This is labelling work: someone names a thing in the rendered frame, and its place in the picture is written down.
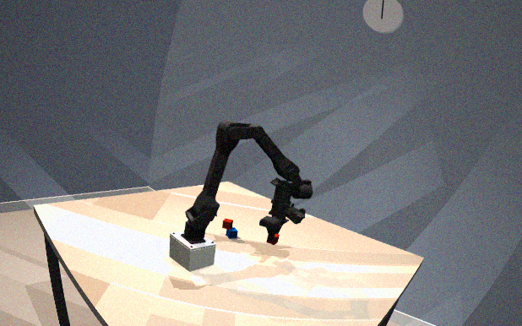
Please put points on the blue cube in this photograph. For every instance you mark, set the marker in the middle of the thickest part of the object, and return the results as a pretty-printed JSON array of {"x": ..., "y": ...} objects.
[{"x": 232, "y": 233}]

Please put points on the red cube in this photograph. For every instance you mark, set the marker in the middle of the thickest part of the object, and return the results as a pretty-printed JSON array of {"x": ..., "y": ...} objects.
[
  {"x": 227, "y": 224},
  {"x": 275, "y": 239}
]

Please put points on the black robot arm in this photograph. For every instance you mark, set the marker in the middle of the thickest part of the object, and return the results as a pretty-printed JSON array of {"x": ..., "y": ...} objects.
[{"x": 228, "y": 134}]

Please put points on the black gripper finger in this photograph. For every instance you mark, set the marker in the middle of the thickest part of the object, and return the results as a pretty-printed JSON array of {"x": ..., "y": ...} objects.
[
  {"x": 281, "y": 223},
  {"x": 271, "y": 233}
]

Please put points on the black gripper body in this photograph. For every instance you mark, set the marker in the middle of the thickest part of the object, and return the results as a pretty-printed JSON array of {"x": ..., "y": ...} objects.
[{"x": 277, "y": 209}]

